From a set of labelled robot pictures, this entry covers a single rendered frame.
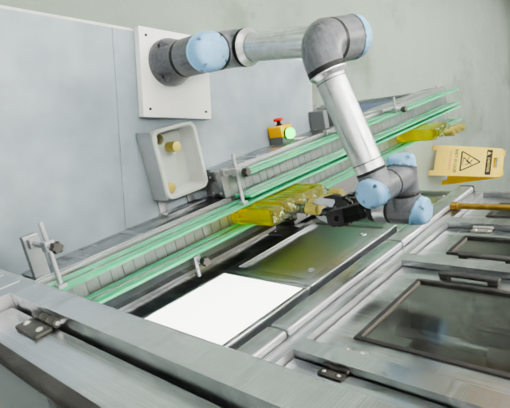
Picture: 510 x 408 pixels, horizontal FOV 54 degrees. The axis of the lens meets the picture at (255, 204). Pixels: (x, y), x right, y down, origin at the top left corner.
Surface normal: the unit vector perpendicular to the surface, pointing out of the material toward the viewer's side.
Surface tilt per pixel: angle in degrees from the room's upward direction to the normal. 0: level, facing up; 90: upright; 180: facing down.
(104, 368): 90
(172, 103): 0
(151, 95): 0
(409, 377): 90
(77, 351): 90
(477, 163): 74
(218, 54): 8
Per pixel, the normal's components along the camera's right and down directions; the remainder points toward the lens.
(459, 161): -0.48, -0.22
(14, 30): 0.71, 0.03
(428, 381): -0.20, -0.95
